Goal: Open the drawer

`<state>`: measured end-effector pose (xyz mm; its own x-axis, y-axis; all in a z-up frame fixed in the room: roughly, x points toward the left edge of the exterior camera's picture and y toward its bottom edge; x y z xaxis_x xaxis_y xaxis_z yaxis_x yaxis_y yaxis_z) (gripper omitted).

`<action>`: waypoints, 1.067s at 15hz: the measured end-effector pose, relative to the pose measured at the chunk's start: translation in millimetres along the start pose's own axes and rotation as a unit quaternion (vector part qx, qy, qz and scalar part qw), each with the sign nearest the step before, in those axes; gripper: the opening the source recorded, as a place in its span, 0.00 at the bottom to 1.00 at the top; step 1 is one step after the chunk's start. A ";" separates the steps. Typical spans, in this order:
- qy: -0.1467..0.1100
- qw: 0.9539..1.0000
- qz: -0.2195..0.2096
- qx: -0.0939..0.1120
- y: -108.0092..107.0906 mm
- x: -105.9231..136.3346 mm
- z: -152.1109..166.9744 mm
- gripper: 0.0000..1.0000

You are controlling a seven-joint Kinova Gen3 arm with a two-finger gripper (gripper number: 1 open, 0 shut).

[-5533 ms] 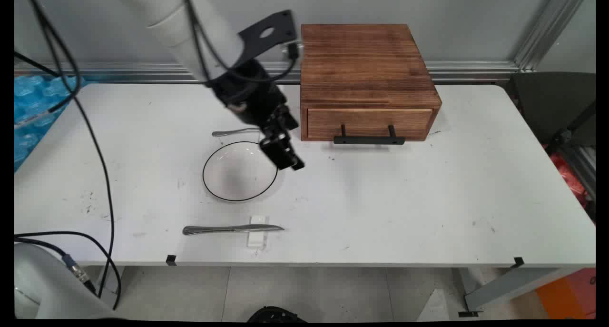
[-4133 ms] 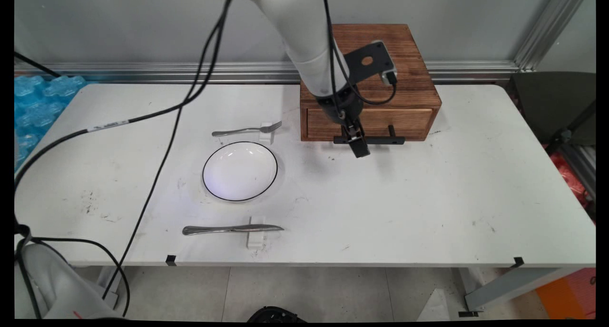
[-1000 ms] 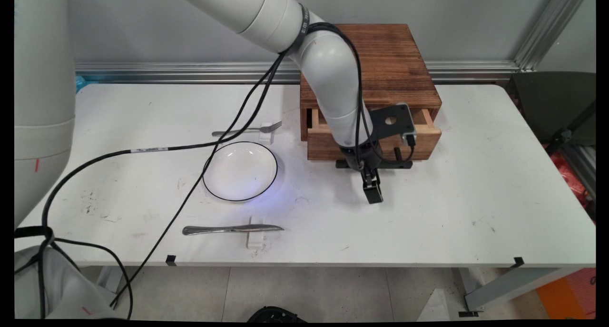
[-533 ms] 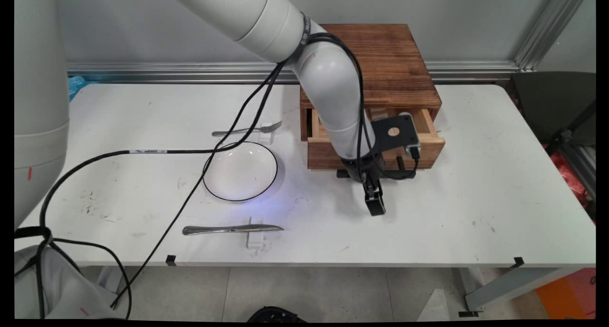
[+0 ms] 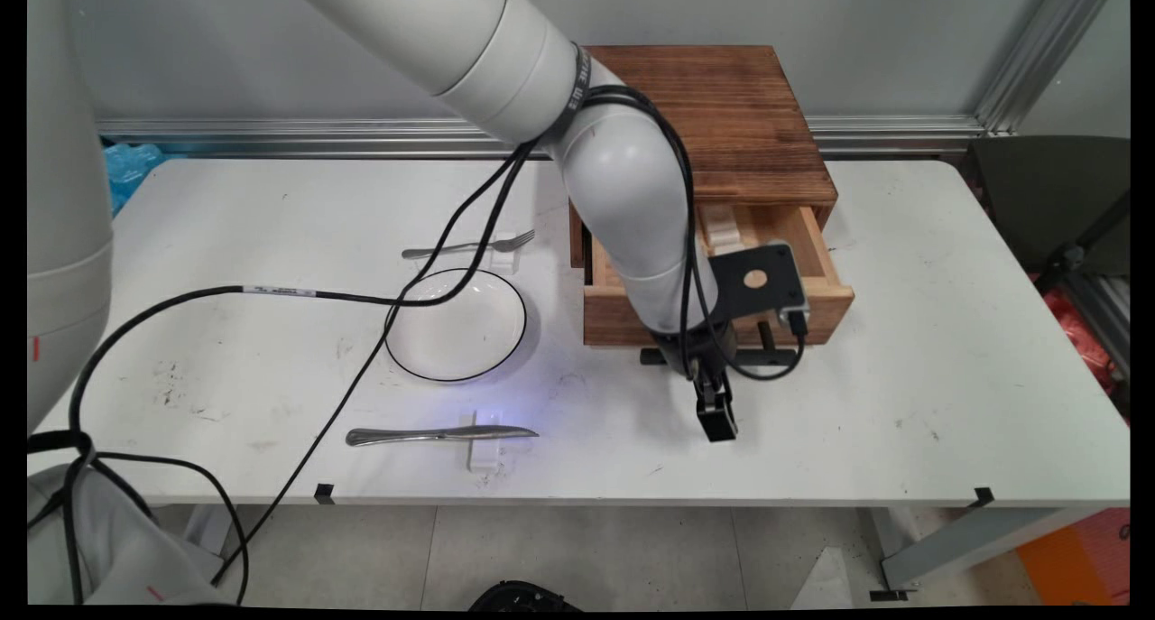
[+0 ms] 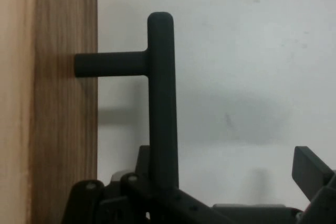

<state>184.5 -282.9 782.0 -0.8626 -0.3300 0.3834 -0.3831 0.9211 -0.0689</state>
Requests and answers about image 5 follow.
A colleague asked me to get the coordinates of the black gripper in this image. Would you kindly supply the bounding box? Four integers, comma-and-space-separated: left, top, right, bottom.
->
650, 318, 740, 444

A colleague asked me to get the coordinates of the wooden drawer with black handle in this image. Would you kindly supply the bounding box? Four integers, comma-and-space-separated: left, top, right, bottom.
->
582, 203, 856, 369

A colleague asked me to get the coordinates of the white block inside drawer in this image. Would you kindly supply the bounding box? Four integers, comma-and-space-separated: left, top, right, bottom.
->
701, 203, 744, 247

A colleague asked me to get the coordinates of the white knife rest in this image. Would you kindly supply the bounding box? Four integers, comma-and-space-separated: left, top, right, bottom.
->
467, 410, 511, 472

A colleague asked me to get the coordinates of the white plate with black rim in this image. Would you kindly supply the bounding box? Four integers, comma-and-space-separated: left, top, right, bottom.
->
383, 267, 530, 384

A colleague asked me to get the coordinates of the black round floor object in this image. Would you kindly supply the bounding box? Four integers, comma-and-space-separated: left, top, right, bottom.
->
469, 581, 584, 612

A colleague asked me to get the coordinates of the brown wooden drawer cabinet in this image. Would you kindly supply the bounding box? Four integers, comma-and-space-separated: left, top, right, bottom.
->
568, 45, 838, 271

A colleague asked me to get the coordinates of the grey table leg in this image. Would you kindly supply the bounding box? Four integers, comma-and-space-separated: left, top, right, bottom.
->
869, 506, 1095, 601

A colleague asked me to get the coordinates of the silver metal knife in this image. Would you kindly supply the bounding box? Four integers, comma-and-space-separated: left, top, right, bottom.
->
346, 425, 541, 447

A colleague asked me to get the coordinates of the silver metal fork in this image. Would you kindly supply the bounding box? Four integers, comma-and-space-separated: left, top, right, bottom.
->
402, 229, 537, 261

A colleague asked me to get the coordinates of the red plastic bag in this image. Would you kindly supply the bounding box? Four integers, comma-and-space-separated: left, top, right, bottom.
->
1029, 273, 1122, 397

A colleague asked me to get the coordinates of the black chair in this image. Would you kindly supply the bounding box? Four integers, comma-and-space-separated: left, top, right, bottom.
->
955, 135, 1131, 282

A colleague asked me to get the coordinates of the orange box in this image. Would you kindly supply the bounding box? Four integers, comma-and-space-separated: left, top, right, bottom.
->
1017, 509, 1131, 606

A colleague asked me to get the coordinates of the aluminium profile beam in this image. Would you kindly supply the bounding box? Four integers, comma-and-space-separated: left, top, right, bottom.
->
1065, 275, 1131, 379

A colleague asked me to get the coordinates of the blue bubble wrap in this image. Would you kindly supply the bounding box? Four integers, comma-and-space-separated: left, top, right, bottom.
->
102, 142, 169, 217

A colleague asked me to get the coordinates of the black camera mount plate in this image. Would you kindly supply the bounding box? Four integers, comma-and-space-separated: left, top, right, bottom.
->
707, 243, 808, 326

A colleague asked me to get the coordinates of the horizontal aluminium frame rail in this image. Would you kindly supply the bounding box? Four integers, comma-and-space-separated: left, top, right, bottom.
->
96, 116, 990, 161

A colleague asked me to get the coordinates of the black velcro strap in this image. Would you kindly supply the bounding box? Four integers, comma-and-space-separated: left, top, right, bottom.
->
556, 42, 594, 140

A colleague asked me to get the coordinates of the plain black cable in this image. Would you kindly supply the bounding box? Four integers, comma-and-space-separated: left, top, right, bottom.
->
212, 86, 807, 589

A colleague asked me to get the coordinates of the black cable with white label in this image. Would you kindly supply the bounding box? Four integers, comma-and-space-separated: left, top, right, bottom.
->
68, 86, 750, 477

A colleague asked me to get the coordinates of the slanted aluminium frame post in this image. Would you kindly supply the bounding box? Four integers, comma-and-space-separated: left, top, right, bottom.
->
975, 0, 1116, 138

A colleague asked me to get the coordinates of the black looped base cable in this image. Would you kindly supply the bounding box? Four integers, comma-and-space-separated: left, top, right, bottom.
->
27, 429, 251, 605

